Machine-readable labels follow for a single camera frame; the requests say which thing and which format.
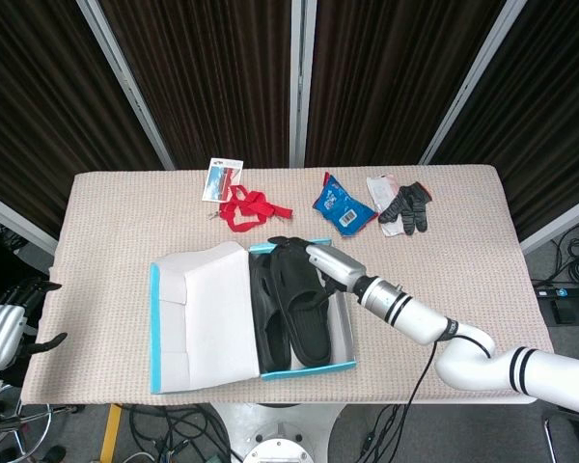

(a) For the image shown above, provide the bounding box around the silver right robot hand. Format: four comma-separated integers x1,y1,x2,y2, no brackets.
267,234,368,295

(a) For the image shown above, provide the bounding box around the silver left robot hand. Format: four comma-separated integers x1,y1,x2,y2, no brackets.
0,278,69,372

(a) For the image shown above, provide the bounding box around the black rubber slipper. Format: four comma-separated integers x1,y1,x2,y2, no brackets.
248,255,293,372
268,248,333,367

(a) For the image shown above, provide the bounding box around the light blue cardboard shoe box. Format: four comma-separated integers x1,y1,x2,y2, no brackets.
148,235,357,395

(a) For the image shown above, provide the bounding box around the blue snack packet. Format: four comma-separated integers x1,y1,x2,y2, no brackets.
311,172,378,237

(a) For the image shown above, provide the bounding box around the white plastic wrapper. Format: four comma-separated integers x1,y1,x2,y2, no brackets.
365,176,406,237

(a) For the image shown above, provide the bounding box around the chrome stool base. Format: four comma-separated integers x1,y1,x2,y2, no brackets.
0,402,86,463

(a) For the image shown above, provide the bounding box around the white printed card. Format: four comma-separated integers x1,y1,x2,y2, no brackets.
201,157,245,202

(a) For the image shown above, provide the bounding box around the beige woven table cloth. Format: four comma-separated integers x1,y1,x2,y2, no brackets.
21,164,564,406

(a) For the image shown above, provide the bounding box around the dark brown ribbed partition panel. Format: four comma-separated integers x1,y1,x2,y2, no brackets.
304,0,506,168
431,0,579,242
0,0,164,237
99,0,295,169

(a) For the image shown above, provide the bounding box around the black power adapter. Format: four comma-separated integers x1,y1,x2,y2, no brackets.
549,301,579,325

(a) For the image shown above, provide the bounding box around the black power strip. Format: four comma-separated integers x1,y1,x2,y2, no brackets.
533,284,579,301

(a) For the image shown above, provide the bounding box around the red lanyard strap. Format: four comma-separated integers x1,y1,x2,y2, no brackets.
207,185,294,232

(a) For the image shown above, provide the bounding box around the white partition base rail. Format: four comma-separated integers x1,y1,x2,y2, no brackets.
519,190,579,256
0,186,59,255

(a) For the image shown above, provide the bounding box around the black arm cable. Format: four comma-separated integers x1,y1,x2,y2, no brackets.
402,327,496,411

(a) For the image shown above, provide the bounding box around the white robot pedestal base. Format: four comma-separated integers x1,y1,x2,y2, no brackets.
211,400,348,463

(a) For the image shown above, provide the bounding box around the white metal partition post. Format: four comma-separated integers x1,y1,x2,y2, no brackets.
418,0,532,166
75,0,176,171
289,0,318,169

